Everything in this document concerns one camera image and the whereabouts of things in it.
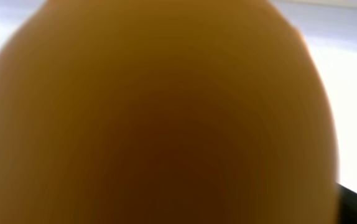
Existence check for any white shelf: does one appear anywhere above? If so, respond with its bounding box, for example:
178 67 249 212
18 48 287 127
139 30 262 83
0 0 357 203

